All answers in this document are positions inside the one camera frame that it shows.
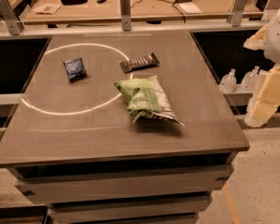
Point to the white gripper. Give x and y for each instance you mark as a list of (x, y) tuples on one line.
[(278, 36)]

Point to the dark chocolate rxbar wrapper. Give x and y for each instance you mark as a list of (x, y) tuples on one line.
[(144, 62)]

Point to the green jalapeno chip bag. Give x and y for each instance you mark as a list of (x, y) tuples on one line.
[(146, 99)]

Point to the clear plastic bottle right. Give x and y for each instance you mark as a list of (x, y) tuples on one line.
[(249, 79)]

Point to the clear plastic bottle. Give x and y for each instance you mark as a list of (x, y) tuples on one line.
[(228, 82), (249, 79)]

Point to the clear plastic bottle left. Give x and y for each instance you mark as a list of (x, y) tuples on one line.
[(228, 82)]

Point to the white paper near adapter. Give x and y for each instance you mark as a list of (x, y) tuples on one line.
[(190, 8)]

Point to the grey drawer cabinet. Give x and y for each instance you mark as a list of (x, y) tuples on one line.
[(171, 190)]

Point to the small dark remote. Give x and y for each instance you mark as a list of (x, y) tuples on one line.
[(100, 1)]

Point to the small blue snack pouch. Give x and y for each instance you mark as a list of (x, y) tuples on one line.
[(74, 68)]

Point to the black object on back table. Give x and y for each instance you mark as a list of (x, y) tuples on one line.
[(73, 2)]

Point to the paper sheet on back table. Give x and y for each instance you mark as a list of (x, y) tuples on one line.
[(47, 8)]

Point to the metal bracket right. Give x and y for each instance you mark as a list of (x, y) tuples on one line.
[(237, 12)]

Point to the metal bracket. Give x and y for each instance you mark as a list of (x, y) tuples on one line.
[(13, 23), (125, 12), (237, 12)]

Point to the metal bracket middle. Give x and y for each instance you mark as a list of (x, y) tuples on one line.
[(125, 12)]

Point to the metal bracket left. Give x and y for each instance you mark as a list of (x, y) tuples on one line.
[(13, 23)]

